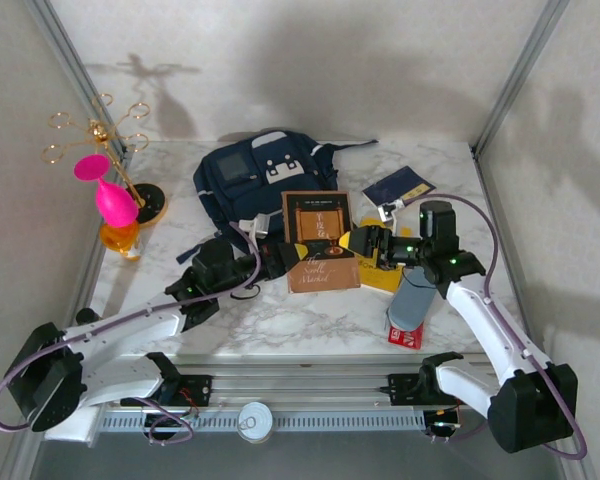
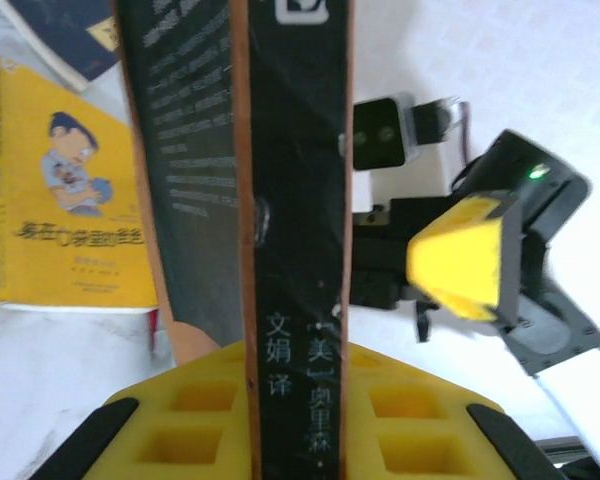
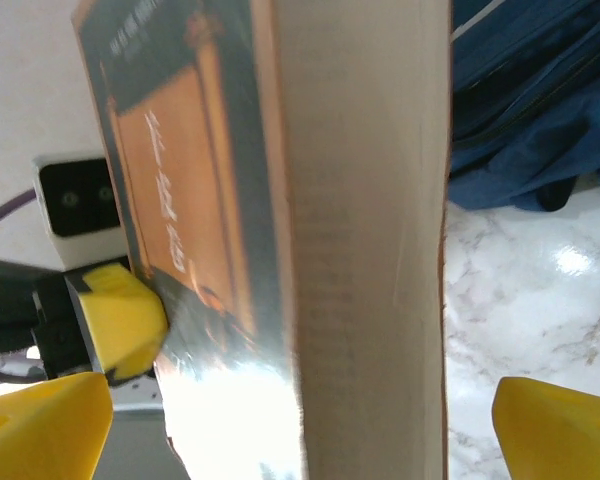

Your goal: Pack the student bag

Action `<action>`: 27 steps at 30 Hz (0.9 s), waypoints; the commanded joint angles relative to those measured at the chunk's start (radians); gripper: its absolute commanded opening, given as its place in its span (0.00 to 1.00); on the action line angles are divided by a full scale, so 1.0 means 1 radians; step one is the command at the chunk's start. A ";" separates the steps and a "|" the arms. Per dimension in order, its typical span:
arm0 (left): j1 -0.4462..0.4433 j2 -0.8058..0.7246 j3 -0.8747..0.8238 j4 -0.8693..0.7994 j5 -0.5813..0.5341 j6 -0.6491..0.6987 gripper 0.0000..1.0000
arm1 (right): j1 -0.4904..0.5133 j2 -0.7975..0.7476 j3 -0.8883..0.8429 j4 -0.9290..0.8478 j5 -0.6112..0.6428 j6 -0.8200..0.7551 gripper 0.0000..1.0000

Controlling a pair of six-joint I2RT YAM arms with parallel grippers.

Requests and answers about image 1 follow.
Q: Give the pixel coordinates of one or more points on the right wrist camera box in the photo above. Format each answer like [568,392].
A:
[389,212]

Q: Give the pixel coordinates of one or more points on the white foam block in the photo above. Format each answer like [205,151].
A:
[75,432]

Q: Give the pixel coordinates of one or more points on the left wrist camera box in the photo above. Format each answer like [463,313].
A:
[257,227]

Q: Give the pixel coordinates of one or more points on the aluminium frame post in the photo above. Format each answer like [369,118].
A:
[75,65]
[515,75]

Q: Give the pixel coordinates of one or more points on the gold cup stand black base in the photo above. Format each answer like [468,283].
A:
[150,200]

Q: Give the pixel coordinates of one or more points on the brown scroll cover book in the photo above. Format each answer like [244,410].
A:
[315,220]

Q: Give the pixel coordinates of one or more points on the pink goblet cup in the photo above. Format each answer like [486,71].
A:
[115,202]

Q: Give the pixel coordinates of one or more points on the red box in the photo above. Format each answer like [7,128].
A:
[405,337]

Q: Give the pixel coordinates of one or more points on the navy blue student backpack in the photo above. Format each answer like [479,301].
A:
[245,200]

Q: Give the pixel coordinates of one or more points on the silver tin can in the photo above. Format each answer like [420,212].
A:
[255,422]

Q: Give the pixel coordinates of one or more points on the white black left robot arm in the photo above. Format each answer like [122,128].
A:
[125,325]

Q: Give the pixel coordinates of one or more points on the orange lid bottle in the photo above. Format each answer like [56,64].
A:
[120,240]

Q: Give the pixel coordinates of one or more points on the yellow packet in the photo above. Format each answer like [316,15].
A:
[380,277]

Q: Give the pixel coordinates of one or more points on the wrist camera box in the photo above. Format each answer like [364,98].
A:
[257,227]
[389,212]

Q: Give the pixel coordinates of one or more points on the grey cylindrical bottle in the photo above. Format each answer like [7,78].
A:
[410,300]

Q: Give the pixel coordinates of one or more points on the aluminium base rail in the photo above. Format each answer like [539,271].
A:
[300,380]

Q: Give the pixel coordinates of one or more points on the navy book gold label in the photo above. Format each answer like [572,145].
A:
[397,187]

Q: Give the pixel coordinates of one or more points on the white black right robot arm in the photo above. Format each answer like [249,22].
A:
[490,320]

